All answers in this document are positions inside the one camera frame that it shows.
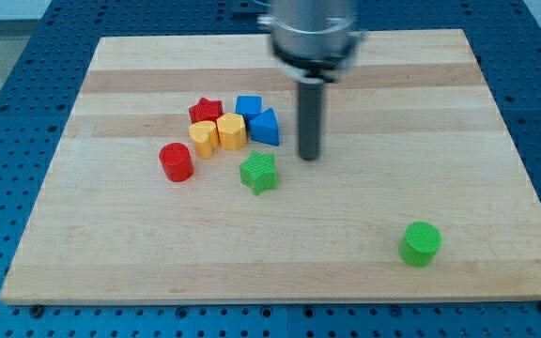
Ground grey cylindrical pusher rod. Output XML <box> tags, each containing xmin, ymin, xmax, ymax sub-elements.
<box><xmin>297</xmin><ymin>80</ymin><xmax>323</xmax><ymax>161</ymax></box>

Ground green star block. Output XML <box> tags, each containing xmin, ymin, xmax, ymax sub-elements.
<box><xmin>240</xmin><ymin>151</ymin><xmax>278</xmax><ymax>195</ymax></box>

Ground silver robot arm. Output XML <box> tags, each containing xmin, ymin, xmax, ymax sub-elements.
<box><xmin>257</xmin><ymin>0</ymin><xmax>363</xmax><ymax>161</ymax></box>

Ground red star block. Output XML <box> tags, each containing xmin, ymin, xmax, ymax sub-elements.
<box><xmin>188</xmin><ymin>98</ymin><xmax>224</xmax><ymax>124</ymax></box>

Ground wooden board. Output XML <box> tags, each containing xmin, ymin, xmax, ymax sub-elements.
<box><xmin>0</xmin><ymin>29</ymin><xmax>541</xmax><ymax>305</ymax></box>

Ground blue triangle block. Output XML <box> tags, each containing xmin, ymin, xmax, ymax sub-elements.
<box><xmin>250</xmin><ymin>108</ymin><xmax>280</xmax><ymax>146</ymax></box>

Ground blue cube block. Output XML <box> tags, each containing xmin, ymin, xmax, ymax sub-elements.
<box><xmin>235</xmin><ymin>95</ymin><xmax>262</xmax><ymax>123</ymax></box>

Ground yellow pentagon block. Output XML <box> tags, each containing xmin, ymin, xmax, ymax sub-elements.
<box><xmin>216</xmin><ymin>113</ymin><xmax>247</xmax><ymax>150</ymax></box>

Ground yellow heart block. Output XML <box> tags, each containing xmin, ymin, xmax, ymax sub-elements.
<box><xmin>189</xmin><ymin>120</ymin><xmax>220</xmax><ymax>160</ymax></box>

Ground red cylinder block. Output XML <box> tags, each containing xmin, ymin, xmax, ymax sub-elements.
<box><xmin>159</xmin><ymin>143</ymin><xmax>194</xmax><ymax>182</ymax></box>

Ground green cylinder block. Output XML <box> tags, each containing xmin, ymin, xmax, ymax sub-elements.
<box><xmin>398</xmin><ymin>222</ymin><xmax>442</xmax><ymax>268</ymax></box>

